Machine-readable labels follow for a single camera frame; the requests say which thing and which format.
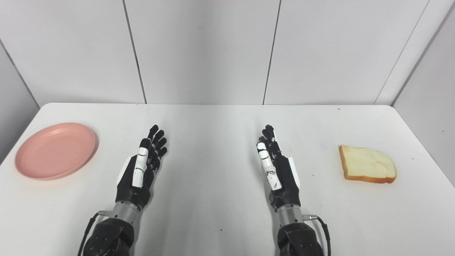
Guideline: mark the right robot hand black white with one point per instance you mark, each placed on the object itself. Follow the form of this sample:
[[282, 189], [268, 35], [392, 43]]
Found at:
[[280, 177]]

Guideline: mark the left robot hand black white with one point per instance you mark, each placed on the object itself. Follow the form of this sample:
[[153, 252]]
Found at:
[[142, 177]]

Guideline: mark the slice of bread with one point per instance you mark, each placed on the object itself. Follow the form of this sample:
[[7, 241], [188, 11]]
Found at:
[[368, 165]]

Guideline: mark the pink plate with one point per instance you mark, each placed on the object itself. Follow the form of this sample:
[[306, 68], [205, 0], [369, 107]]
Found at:
[[56, 150]]

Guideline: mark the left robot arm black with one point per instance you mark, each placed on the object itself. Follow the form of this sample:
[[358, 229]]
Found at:
[[115, 231]]

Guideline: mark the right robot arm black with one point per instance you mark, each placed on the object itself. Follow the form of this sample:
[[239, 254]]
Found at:
[[296, 233]]

